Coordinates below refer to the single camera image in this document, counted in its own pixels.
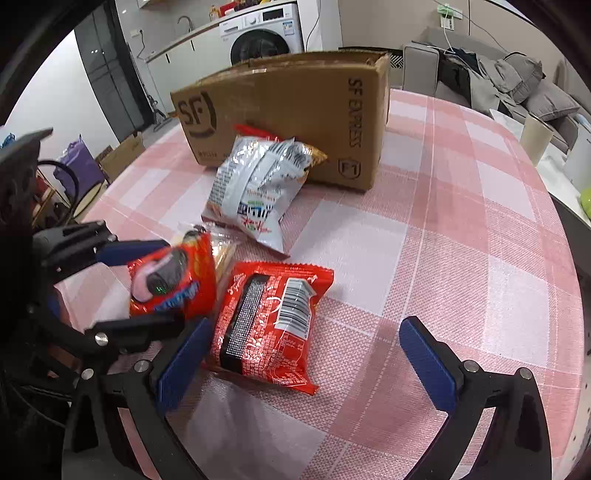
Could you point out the pink plaid tablecloth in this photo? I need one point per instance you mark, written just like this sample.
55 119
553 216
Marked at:
415 230

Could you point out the white counter cabinets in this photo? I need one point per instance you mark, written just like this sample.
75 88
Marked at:
203 50

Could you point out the white marble coffee table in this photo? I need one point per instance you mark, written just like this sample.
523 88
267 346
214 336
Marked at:
558 170

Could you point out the silver chip bag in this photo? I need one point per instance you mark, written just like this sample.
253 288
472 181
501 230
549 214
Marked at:
254 194

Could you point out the green mug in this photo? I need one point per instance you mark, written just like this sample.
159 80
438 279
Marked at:
586 201

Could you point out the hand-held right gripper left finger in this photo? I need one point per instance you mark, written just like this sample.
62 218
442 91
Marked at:
184 364

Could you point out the grey pillow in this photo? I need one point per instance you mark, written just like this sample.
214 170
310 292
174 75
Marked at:
551 101
524 76

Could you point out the curved metal faucet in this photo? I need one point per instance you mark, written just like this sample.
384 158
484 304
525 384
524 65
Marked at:
187 23

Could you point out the red barcode snack packet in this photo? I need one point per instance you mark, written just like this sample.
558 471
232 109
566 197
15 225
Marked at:
277 350

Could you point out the black frame chair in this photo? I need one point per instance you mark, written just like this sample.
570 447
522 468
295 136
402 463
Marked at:
74 184

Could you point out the red box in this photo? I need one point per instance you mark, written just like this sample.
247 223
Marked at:
228 7

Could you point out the brown cardboard box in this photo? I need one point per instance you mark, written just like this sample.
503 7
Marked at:
286 106

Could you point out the purple bag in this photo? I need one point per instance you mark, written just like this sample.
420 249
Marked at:
78 166

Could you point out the red cookie packet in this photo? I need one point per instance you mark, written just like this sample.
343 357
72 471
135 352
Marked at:
189 277

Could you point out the clear plastic snack packet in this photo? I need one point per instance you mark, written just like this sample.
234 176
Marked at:
225 254

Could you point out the dark clothes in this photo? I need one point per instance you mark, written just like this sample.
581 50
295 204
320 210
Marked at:
455 76

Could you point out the white washing machine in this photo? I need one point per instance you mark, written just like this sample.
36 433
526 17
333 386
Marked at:
249 44

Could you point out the black white patterned panel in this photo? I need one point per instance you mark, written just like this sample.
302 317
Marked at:
397 71

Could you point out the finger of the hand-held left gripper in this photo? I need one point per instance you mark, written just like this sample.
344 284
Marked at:
134 251
134 332

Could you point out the small cardboard box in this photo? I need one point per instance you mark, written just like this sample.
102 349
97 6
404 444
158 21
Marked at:
122 157

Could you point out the grey jacket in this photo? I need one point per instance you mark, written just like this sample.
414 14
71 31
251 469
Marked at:
489 87

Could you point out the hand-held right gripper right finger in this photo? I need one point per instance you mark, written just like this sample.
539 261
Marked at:
427 364

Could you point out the grey sofa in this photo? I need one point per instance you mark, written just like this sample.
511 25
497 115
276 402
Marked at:
418 69

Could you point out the dark glass door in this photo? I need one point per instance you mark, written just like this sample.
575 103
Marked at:
111 69

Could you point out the beige cup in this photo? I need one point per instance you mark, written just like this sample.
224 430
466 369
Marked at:
535 138

